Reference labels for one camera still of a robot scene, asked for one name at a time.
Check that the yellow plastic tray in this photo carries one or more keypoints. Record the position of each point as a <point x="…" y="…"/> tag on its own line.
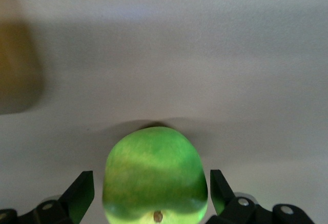
<point x="15" y="67"/>

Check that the green apple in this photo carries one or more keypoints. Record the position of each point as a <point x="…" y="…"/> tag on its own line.
<point x="153" y="172"/>

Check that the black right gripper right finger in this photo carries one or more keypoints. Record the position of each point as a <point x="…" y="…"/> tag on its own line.
<point x="241" y="211"/>

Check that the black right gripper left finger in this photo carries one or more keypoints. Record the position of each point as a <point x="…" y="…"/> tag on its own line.
<point x="51" y="212"/>

